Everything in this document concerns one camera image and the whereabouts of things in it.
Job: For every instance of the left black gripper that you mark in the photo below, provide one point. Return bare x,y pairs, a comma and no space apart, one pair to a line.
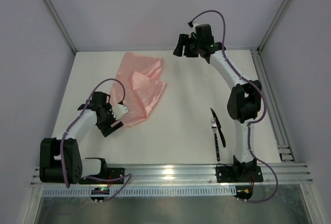
111,127

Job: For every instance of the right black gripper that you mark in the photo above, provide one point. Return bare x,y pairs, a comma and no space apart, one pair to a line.
186,45

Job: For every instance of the pink cloth napkin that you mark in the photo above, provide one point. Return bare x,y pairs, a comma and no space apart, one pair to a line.
142,88

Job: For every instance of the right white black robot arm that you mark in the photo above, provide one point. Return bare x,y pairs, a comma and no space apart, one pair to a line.
243,105

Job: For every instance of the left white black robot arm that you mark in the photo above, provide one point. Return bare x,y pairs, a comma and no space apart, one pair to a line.
60,159

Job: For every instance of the left black controller board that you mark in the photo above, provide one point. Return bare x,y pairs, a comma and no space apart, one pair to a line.
99,194

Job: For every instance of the black controller board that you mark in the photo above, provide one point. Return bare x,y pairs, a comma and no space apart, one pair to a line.
243,193
99,194

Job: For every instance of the right black controller board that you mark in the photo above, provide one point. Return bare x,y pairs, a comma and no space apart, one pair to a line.
243,193

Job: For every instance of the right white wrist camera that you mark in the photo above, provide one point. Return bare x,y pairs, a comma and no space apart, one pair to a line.
193,25

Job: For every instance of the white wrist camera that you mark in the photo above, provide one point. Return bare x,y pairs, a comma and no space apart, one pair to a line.
119,110
193,25

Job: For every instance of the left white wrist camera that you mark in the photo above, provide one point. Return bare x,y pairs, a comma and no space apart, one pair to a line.
119,110

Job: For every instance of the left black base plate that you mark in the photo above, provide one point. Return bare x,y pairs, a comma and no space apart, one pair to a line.
111,173

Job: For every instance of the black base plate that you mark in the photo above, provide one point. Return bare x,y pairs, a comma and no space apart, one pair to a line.
111,173
232,174

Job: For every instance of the black handled fork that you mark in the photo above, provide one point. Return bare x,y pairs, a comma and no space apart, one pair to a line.
214,129

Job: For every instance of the black handled knife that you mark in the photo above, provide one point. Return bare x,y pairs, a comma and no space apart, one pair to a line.
219,128

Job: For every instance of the slotted grey cable duct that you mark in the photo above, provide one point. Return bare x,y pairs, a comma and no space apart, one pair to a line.
149,191

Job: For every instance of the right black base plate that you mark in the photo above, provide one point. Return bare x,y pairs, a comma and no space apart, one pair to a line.
232,174

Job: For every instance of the right aluminium corner post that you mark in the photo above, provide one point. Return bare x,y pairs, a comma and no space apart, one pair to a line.
281,10

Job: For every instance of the aluminium corner post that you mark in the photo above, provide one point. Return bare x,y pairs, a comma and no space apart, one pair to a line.
281,10
58,21

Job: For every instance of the right aluminium side rail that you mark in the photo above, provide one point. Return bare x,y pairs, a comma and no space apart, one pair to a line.
281,135

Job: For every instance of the aluminium front rail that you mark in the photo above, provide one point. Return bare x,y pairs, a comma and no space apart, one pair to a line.
204,174

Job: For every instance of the left aluminium corner post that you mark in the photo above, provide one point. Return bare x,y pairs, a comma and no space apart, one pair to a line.
58,21

